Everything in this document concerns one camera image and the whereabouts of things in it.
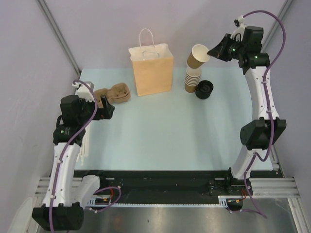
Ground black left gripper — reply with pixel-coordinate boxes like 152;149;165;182
77;95;114;125

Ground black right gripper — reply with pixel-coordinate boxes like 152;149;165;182
207;34;246;62

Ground brown paper coffee cup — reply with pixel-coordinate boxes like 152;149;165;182
187;44;210;69

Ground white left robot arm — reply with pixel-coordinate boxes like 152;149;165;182
32;95;115;232

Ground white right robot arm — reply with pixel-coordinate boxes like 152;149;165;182
207;26;287;195

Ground brown cardboard cup carrier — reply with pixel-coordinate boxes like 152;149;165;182
94;83;131;108

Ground stack of brown paper cups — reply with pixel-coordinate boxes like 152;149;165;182
185;67;202;93

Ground stack of black cup lids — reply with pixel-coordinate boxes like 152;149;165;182
195;80;214;100

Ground white wrapped straws bundle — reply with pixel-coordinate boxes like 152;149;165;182
76;124;91;166

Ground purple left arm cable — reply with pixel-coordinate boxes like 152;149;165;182
48;79;98;231

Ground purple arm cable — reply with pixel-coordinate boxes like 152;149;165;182
48;79;98;231
242;9;286;219

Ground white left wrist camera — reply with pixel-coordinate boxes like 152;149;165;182
72;82;94;102

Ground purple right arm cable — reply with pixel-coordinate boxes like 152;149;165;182
242;9;286;219

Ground brown paper bag white handles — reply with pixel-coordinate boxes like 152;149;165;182
128;28;174;96

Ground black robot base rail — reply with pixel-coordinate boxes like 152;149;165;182
72;169;253;204

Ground white slotted cable duct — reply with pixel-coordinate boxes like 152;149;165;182
84;195;243;208

